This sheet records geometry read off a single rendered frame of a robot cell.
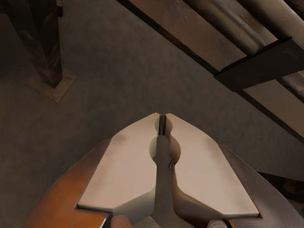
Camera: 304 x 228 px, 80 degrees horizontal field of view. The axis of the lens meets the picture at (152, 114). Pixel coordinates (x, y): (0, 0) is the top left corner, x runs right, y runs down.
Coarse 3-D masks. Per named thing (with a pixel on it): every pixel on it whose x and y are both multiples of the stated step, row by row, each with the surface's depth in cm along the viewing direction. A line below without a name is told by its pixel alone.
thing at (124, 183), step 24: (144, 120) 12; (120, 144) 9; (144, 144) 9; (96, 168) 8; (120, 168) 8; (144, 168) 8; (96, 192) 7; (120, 192) 7; (144, 192) 7; (144, 216) 7
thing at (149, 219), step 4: (148, 216) 37; (144, 220) 34; (148, 220) 34; (152, 220) 36; (136, 224) 32; (140, 224) 32; (144, 224) 32; (148, 224) 33; (152, 224) 33; (156, 224) 34
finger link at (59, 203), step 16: (80, 160) 8; (96, 160) 8; (64, 176) 7; (80, 176) 7; (48, 192) 7; (64, 192) 7; (80, 192) 7; (48, 208) 6; (64, 208) 6; (32, 224) 6; (48, 224) 6; (64, 224) 6; (80, 224) 6; (96, 224) 6
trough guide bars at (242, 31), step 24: (192, 0) 10; (216, 0) 10; (240, 0) 9; (264, 0) 8; (288, 0) 13; (216, 24) 10; (240, 24) 10; (264, 24) 9; (288, 24) 9; (240, 48) 11; (264, 48) 10; (288, 48) 9; (240, 72) 13; (264, 72) 12; (288, 72) 11
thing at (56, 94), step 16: (0, 0) 24; (16, 0) 22; (32, 0) 21; (48, 0) 24; (16, 16) 26; (32, 16) 24; (48, 16) 27; (16, 32) 32; (32, 32) 28; (48, 32) 31; (32, 48) 36; (48, 48) 36; (48, 64) 42; (32, 80) 63; (48, 80) 57; (64, 80) 68; (48, 96) 65; (272, 176) 49; (288, 192) 44
